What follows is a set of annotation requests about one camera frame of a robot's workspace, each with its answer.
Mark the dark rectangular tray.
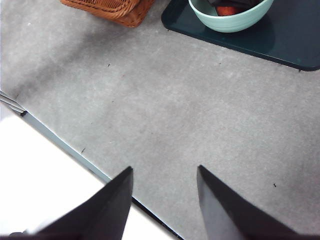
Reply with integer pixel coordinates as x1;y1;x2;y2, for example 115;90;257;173
160;0;320;72

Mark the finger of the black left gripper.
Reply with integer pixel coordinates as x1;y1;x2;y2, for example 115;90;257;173
231;0;264;9
207;0;233;8

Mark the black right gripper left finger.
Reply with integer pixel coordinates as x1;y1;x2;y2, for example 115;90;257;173
9;166;134;240

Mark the brown wicker basket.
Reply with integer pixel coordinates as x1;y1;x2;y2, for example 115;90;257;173
59;0;156;29

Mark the teal green bowl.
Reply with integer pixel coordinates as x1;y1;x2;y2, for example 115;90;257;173
187;0;275;34

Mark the dark purple plum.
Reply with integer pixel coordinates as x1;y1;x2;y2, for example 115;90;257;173
215;5;239;17

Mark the grey metal bracket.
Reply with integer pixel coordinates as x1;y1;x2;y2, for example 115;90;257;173
0;90;27;117

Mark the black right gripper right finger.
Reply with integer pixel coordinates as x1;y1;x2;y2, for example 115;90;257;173
196;165;320;240

